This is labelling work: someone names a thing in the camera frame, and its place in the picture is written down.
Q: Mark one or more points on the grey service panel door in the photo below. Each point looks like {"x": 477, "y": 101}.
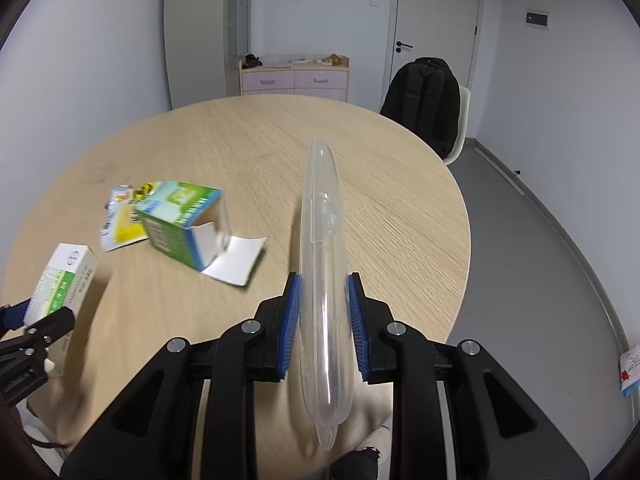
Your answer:
{"x": 242, "y": 5}

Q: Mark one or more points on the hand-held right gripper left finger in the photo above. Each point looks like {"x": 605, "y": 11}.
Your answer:
{"x": 292, "y": 320}

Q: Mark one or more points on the white shell chair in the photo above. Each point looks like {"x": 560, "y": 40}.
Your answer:
{"x": 462, "y": 125}

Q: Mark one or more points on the round wooden table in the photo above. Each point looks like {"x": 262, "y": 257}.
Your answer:
{"x": 250, "y": 150}

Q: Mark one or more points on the black backpack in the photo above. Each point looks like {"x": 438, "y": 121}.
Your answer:
{"x": 425, "y": 105}

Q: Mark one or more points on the person's right white shoe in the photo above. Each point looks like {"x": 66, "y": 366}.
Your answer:
{"x": 379, "y": 440}

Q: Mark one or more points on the yellow white sachet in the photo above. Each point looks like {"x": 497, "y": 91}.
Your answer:
{"x": 122, "y": 230}

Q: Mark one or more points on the small dark object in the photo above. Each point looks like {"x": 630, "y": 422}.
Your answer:
{"x": 251, "y": 60}

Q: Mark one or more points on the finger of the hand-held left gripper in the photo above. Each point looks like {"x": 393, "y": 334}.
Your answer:
{"x": 12, "y": 316}
{"x": 52, "y": 321}

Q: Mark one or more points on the small yellow object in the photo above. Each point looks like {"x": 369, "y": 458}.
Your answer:
{"x": 336, "y": 59}

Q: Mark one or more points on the white door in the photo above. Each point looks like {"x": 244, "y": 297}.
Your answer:
{"x": 435, "y": 10}

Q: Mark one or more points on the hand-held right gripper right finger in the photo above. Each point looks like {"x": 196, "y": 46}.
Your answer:
{"x": 357, "y": 320}

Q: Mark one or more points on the black wall panel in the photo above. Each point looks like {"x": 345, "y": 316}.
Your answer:
{"x": 538, "y": 18}

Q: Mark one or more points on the clear plastic tube case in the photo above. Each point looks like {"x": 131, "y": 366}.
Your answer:
{"x": 322, "y": 260}

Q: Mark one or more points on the white green medicine box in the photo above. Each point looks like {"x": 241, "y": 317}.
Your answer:
{"x": 65, "y": 280}

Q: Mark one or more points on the white red blue packet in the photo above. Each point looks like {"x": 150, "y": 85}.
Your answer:
{"x": 631, "y": 370}

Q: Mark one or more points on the white orange sachet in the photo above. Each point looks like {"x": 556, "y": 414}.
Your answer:
{"x": 119, "y": 196}

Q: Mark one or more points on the open green white carton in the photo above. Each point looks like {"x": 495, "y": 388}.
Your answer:
{"x": 170, "y": 230}

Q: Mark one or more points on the pink drawer cabinet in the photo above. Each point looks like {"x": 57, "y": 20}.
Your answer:
{"x": 310, "y": 80}

